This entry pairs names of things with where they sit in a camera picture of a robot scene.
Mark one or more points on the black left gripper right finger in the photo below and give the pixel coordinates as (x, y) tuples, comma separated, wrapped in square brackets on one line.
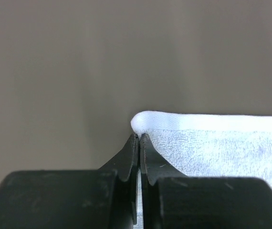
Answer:
[(172, 200)]

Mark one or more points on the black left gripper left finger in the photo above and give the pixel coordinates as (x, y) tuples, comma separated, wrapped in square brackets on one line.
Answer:
[(104, 198)]

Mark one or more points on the light blue towel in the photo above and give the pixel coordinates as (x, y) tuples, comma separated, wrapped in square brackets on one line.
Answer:
[(211, 145)]

